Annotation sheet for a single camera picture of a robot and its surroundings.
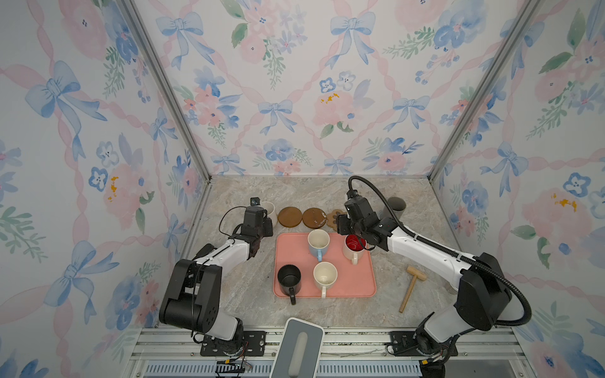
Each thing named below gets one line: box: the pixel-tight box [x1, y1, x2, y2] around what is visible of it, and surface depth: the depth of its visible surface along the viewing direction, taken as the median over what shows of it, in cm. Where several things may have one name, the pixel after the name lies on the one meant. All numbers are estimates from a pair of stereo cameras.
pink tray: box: [272, 232, 377, 298], surface depth 90 cm
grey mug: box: [382, 196, 407, 221], surface depth 97 cm
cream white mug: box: [312, 261, 338, 299], surface depth 81 cm
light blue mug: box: [307, 228, 331, 263], surface depth 90 cm
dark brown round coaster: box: [301, 207, 327, 230], surface depth 106 cm
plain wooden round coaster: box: [277, 206, 303, 228], surface depth 107 cm
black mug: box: [277, 263, 302, 306], surface depth 82 cm
